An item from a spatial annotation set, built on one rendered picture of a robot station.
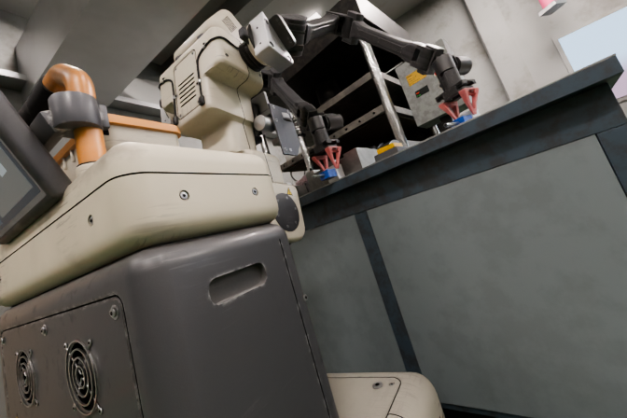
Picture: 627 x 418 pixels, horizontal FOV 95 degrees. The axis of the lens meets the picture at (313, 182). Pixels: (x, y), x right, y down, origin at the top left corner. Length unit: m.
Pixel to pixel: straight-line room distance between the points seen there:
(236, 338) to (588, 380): 0.79
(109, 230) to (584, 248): 0.86
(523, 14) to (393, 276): 4.62
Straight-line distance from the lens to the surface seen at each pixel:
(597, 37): 5.13
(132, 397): 0.39
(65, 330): 0.51
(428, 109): 1.85
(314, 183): 1.14
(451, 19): 5.33
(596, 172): 0.84
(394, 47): 1.12
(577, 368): 0.96
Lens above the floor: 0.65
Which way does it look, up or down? 10 degrees up
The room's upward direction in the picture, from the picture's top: 17 degrees counter-clockwise
